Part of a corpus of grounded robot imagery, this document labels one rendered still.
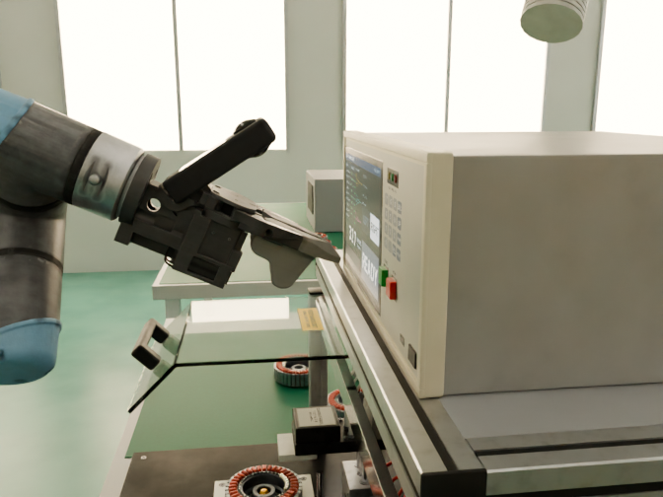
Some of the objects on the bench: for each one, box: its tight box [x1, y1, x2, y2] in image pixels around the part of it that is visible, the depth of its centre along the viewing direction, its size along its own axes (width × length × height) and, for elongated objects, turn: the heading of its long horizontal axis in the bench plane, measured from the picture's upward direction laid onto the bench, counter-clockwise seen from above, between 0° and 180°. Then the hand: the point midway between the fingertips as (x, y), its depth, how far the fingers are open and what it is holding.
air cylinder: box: [342, 461, 373, 497], centre depth 94 cm, size 5×8×6 cm
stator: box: [225, 464, 303, 497], centre depth 92 cm, size 11×11×4 cm
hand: (331, 248), depth 64 cm, fingers closed
